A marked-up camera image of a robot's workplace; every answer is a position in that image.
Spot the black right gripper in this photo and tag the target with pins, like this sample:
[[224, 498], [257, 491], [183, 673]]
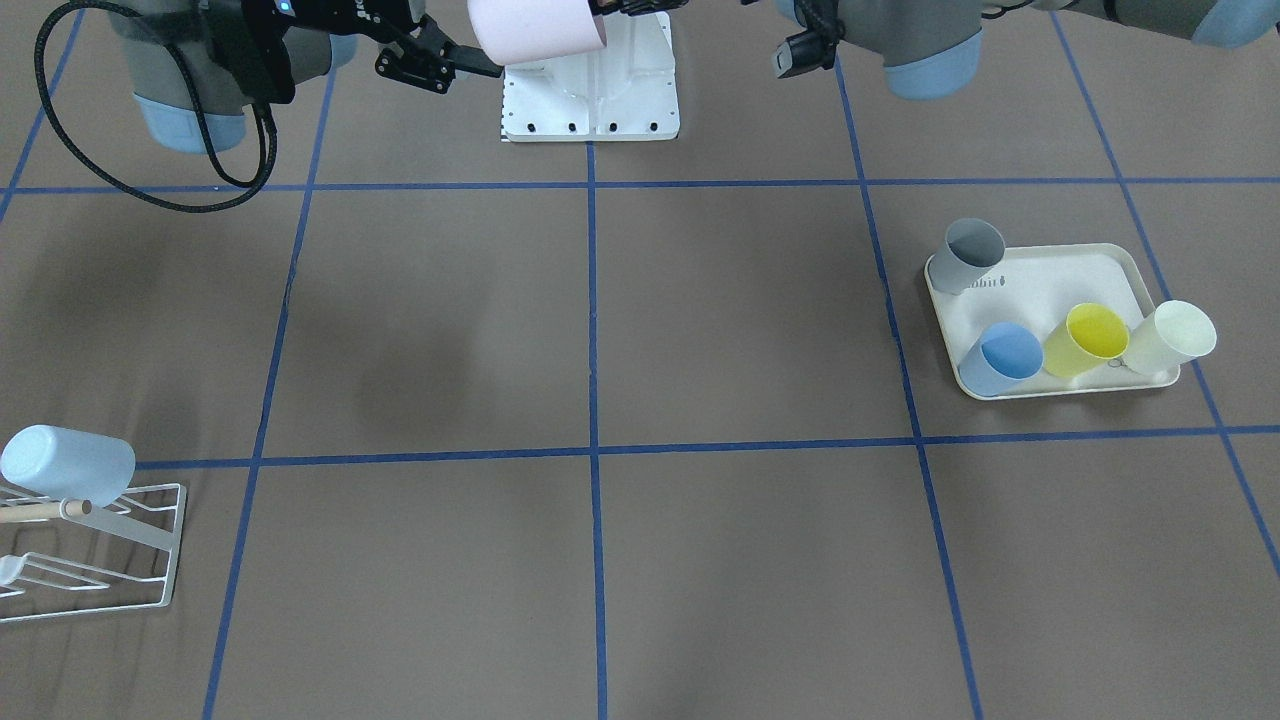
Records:
[[335, 22]]

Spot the pink plastic cup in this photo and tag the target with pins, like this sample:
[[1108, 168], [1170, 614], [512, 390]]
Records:
[[516, 32]]

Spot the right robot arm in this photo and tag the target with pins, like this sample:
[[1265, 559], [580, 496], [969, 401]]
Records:
[[194, 62]]

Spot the light blue plastic cup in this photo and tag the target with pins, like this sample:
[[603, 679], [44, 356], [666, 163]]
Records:
[[65, 463]]

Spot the white wire cup rack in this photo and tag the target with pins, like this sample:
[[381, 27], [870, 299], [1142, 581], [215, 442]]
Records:
[[121, 557]]

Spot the yellow plastic cup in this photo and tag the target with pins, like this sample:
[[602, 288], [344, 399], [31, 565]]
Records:
[[1090, 335]]

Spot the cream white plastic cup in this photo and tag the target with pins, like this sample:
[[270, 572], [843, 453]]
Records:
[[1175, 333]]

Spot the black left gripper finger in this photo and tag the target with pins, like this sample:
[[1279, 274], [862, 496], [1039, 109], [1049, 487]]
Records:
[[634, 8]]

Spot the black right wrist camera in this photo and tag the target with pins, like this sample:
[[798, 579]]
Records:
[[247, 39]]

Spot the wooden rack dowel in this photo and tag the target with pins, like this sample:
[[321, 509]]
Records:
[[64, 510]]

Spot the grey plastic cup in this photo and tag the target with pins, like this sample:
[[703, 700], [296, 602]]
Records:
[[970, 248]]

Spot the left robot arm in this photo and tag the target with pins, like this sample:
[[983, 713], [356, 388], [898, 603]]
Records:
[[931, 49]]

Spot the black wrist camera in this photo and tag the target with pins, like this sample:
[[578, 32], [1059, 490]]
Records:
[[803, 53], [247, 39]]

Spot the cream plastic tray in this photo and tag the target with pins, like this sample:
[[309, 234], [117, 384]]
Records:
[[1036, 286]]

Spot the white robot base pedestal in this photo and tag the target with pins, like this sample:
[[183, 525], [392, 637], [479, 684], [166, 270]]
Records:
[[625, 92]]

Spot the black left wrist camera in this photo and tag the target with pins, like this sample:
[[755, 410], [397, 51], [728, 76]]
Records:
[[803, 53]]

